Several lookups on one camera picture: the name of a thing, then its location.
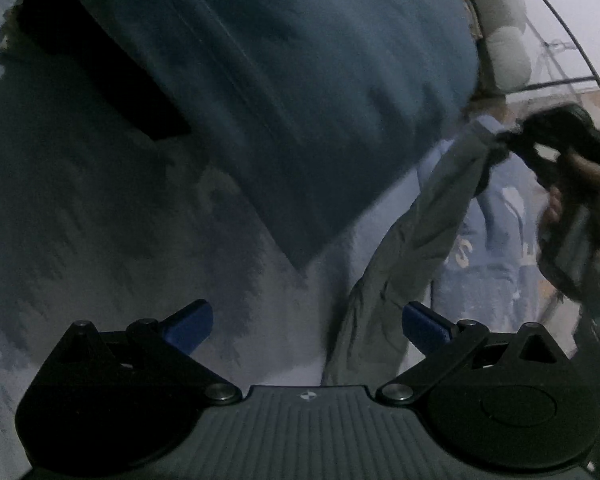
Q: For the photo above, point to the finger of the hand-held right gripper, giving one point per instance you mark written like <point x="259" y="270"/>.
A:
<point x="517" y="140"/>

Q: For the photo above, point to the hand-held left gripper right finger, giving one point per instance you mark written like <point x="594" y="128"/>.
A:
<point x="422" y="329"/>

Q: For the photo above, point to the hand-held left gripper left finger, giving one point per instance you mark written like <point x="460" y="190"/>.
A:
<point x="190" y="327"/>

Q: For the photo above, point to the grey garment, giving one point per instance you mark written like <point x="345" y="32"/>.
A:
<point x="415" y="240"/>

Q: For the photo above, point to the teal garment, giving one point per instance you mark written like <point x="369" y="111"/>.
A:
<point x="300" y="100"/>

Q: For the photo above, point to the person's right hand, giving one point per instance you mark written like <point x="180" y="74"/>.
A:
<point x="587" y="185"/>

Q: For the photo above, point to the metal rack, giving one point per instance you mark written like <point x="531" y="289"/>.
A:
<point x="565" y="47"/>

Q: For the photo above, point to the tree print blue quilt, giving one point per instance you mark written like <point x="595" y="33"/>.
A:
<point x="500" y="240"/>

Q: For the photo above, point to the white plush toy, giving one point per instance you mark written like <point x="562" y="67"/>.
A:
<point x="500" y="25"/>

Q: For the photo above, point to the tree print bed sheet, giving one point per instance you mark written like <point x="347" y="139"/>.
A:
<point x="80" y="220"/>

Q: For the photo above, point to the dark cloth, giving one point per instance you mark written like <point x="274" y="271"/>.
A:
<point x="105" y="70"/>

